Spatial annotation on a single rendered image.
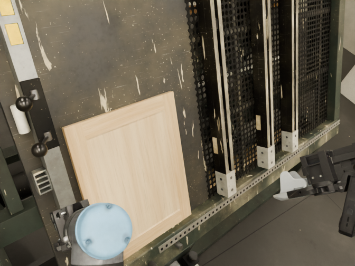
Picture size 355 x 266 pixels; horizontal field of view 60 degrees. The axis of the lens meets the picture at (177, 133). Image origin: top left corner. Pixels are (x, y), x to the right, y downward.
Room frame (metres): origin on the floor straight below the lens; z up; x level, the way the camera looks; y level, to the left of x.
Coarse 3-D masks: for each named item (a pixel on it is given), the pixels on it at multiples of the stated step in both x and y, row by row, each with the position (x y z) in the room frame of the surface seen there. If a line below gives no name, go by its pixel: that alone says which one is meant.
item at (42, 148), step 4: (44, 132) 0.52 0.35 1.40; (48, 132) 0.52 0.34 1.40; (44, 136) 0.51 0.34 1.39; (48, 136) 0.52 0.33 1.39; (44, 140) 0.49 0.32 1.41; (48, 140) 0.51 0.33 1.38; (36, 144) 0.44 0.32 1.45; (40, 144) 0.44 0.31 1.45; (44, 144) 0.45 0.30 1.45; (32, 148) 0.43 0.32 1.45; (36, 148) 0.43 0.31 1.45; (40, 148) 0.43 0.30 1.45; (44, 148) 0.44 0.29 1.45; (32, 152) 0.42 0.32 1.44; (36, 152) 0.42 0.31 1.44; (40, 152) 0.43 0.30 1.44; (44, 152) 0.43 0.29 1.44; (36, 156) 0.42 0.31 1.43; (40, 156) 0.42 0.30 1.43
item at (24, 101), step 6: (30, 90) 0.56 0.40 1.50; (36, 90) 0.57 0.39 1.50; (24, 96) 0.48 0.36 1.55; (30, 96) 0.53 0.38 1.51; (36, 96) 0.56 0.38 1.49; (18, 102) 0.46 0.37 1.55; (24, 102) 0.47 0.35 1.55; (30, 102) 0.48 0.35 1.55; (18, 108) 0.46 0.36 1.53; (24, 108) 0.46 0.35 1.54; (30, 108) 0.47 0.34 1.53
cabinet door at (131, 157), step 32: (160, 96) 0.89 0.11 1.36; (64, 128) 0.59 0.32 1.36; (96, 128) 0.65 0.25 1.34; (128, 128) 0.74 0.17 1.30; (160, 128) 0.83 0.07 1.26; (96, 160) 0.60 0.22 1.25; (128, 160) 0.68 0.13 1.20; (160, 160) 0.77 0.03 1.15; (96, 192) 0.54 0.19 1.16; (128, 192) 0.62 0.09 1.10; (160, 192) 0.71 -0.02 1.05; (160, 224) 0.64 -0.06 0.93; (128, 256) 0.49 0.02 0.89
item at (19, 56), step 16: (0, 16) 0.62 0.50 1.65; (16, 16) 0.64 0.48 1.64; (0, 32) 0.61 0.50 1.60; (16, 48) 0.60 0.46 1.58; (16, 64) 0.58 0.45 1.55; (32, 64) 0.61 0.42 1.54; (16, 80) 0.57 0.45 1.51; (32, 128) 0.53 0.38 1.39; (48, 160) 0.49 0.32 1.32; (64, 176) 0.50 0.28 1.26; (64, 192) 0.47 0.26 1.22
